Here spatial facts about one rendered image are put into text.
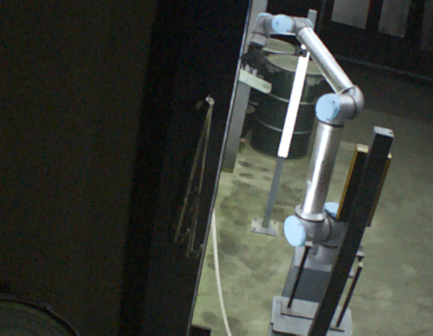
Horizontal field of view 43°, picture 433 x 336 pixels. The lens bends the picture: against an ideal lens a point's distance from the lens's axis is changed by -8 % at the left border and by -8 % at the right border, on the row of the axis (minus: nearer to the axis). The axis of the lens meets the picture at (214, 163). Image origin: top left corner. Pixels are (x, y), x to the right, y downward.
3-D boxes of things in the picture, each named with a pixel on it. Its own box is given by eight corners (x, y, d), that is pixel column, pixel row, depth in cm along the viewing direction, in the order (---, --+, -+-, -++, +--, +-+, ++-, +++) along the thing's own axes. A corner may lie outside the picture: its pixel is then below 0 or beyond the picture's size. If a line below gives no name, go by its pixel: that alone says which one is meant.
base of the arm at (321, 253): (340, 247, 299) (346, 231, 295) (342, 267, 282) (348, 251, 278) (306, 241, 300) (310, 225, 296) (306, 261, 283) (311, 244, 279)
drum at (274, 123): (244, 134, 593) (261, 50, 556) (298, 140, 603) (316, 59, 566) (254, 159, 541) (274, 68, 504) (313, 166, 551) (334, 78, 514)
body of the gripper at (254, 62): (248, 69, 296) (255, 48, 296) (258, 70, 289) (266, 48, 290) (237, 63, 292) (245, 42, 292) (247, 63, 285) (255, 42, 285)
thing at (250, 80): (246, 83, 308) (274, 85, 289) (244, 91, 308) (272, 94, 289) (172, 48, 280) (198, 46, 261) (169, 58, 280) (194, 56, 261)
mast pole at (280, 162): (261, 228, 431) (309, 10, 362) (261, 225, 436) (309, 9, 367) (267, 230, 431) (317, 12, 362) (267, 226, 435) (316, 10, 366)
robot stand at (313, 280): (318, 331, 331) (350, 243, 304) (318, 365, 303) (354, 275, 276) (268, 322, 333) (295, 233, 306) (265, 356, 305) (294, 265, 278)
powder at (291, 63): (262, 54, 556) (262, 53, 555) (314, 62, 565) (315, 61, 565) (274, 70, 508) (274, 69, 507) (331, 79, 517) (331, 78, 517)
